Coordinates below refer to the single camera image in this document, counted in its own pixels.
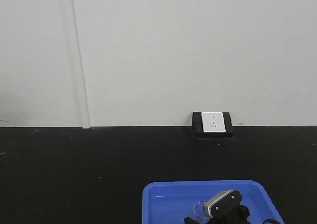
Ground clear glass beaker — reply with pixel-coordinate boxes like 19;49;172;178
193;201;210;224

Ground white wall power socket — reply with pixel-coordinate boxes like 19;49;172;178
201;112;226;133

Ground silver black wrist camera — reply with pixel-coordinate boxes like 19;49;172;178
203;190;242;218

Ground black socket mounting box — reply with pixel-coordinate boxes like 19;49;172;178
191;112;234;142

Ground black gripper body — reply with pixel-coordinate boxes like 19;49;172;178
183;203;250;224

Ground blue plastic tray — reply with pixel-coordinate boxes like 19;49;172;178
142;180;284;224

